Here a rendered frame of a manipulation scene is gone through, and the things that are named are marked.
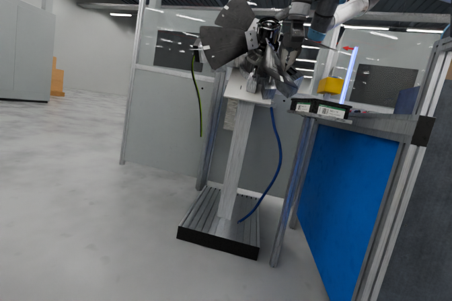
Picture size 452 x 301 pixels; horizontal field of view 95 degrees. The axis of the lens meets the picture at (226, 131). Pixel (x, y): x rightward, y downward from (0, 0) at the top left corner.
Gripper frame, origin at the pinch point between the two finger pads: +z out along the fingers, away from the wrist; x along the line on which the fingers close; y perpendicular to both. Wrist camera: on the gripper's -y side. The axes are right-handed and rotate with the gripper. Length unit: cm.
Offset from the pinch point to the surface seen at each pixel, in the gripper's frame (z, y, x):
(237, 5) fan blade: -26, 40, 31
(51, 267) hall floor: 87, -54, 77
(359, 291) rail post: 55, -50, -34
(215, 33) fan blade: -9.2, 13.7, 35.3
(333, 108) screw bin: 11.0, -8.9, -21.4
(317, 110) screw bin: 12.5, -11.2, -15.1
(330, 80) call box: 7, 43, -32
